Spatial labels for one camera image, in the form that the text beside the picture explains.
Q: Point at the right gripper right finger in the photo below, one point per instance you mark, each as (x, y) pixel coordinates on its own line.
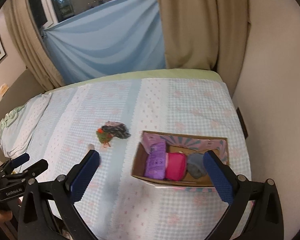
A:
(231, 190)

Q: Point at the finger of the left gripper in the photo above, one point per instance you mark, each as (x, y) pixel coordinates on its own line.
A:
(12, 164)
(32, 171)

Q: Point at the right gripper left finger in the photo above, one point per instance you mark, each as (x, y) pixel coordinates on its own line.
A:
(70, 189)

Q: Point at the grey fuzzy cloth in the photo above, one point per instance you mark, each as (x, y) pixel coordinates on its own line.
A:
(195, 165)

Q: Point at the green orange plush toy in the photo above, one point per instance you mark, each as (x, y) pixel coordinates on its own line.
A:
(104, 137)

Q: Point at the magenta soft pouch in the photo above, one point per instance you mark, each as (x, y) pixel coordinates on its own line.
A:
(175, 166)

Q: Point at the black pink patterned cloth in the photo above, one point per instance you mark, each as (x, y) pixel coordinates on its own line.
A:
(116, 129)

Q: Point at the purple plastic packet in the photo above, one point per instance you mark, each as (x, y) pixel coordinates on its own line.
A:
(156, 162)

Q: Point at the pink fuzzy cloth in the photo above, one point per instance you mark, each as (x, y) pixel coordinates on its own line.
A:
(153, 142)

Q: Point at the brown knitted toy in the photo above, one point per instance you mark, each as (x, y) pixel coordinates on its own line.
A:
(91, 147)

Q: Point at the person's left hand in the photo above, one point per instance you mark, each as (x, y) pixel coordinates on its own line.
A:
(5, 216)

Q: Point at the blue white patterned bedspread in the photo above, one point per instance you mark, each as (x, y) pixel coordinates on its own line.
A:
(59, 126)

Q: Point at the cardboard box with pink lining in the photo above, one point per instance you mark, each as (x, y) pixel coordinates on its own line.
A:
(185, 144)

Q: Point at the beige headboard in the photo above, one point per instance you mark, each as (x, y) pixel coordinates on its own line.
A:
(22, 90)

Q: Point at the green mattress sheet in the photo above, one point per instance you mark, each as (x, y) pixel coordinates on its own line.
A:
(176, 73)

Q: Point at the beige left curtain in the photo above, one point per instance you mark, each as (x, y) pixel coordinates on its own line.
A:
(28, 43)

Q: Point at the beige curtain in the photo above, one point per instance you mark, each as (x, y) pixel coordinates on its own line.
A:
(28, 43)
(206, 34)

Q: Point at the light blue hanging sheet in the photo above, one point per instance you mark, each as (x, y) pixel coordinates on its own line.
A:
(116, 37)

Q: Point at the beige right curtain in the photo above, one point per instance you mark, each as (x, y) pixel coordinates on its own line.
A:
(206, 34)

